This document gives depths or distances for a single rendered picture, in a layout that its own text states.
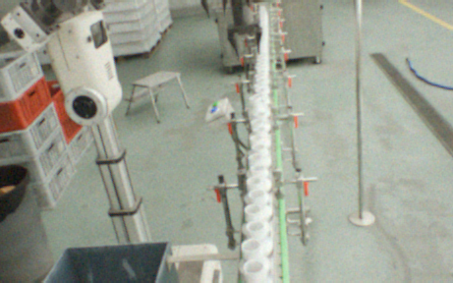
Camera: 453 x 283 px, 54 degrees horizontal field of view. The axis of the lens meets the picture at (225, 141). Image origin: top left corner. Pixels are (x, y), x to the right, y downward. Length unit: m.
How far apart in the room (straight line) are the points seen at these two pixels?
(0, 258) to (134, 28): 5.50
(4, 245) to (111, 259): 1.45
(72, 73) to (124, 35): 6.08
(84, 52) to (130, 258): 0.74
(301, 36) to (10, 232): 4.28
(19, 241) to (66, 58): 1.35
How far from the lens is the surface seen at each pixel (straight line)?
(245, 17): 1.34
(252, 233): 0.87
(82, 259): 1.38
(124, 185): 1.90
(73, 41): 1.65
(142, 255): 1.31
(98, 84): 1.69
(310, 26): 5.84
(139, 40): 7.70
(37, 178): 3.54
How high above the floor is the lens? 1.68
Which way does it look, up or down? 25 degrees down
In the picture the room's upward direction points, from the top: 9 degrees counter-clockwise
